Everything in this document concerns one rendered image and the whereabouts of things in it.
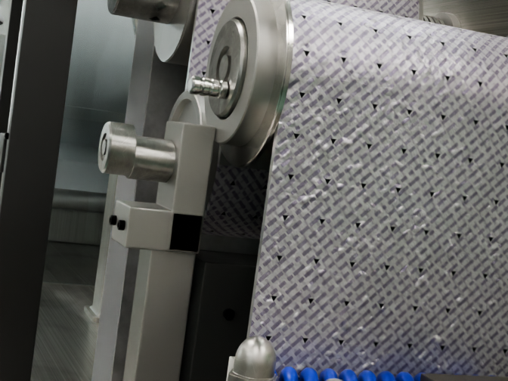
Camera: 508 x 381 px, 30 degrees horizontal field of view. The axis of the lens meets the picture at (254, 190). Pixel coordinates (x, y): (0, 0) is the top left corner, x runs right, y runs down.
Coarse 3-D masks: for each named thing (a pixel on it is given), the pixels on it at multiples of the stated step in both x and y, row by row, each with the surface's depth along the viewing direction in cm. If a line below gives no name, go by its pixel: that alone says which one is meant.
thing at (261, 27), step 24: (240, 0) 70; (264, 0) 69; (264, 24) 66; (264, 48) 66; (264, 72) 66; (240, 96) 68; (264, 96) 66; (216, 120) 72; (240, 120) 67; (240, 144) 71
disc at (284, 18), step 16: (272, 0) 68; (288, 0) 66; (288, 16) 65; (288, 32) 65; (288, 48) 65; (288, 64) 65; (288, 80) 65; (272, 96) 66; (272, 112) 66; (272, 128) 66; (224, 144) 75; (256, 144) 68; (240, 160) 71
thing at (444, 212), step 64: (320, 192) 68; (384, 192) 70; (448, 192) 72; (320, 256) 68; (384, 256) 70; (448, 256) 72; (256, 320) 67; (320, 320) 69; (384, 320) 71; (448, 320) 73
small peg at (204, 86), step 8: (192, 80) 68; (200, 80) 68; (208, 80) 69; (216, 80) 69; (224, 80) 69; (192, 88) 68; (200, 88) 68; (208, 88) 69; (216, 88) 69; (224, 88) 69; (216, 96) 69; (224, 96) 69
